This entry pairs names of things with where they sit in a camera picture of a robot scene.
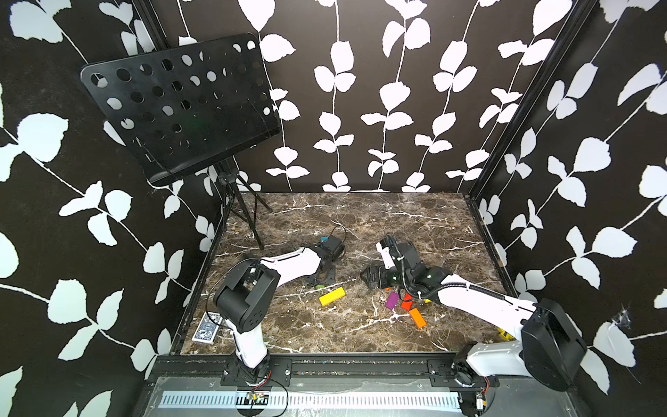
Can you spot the red block right group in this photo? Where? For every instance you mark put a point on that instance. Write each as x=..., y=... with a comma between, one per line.
x=407, y=303

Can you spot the white slotted cable duct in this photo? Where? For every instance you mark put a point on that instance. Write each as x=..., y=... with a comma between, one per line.
x=279, y=400

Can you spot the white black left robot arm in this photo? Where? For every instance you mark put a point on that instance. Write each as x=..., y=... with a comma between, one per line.
x=247, y=290

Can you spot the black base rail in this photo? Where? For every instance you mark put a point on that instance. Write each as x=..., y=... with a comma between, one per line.
x=443, y=369

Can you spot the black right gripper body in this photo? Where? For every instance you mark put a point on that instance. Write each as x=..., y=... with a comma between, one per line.
x=386, y=278

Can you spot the black perforated music stand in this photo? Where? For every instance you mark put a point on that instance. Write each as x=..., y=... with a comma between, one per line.
x=189, y=108

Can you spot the orange block lower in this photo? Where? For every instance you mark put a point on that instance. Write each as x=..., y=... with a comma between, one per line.
x=418, y=319

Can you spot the purple block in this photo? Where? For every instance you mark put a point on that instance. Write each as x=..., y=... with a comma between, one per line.
x=392, y=300

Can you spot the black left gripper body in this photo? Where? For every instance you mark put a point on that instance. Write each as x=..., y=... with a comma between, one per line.
x=328, y=278

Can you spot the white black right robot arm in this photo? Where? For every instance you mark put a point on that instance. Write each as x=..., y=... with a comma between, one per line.
x=546, y=345

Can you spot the yellow blue small toy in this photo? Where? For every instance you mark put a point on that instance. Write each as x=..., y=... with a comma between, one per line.
x=505, y=336

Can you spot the yellow long block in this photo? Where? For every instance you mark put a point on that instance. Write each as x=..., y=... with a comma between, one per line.
x=332, y=296

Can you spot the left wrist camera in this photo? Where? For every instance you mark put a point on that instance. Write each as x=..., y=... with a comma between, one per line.
x=333, y=247

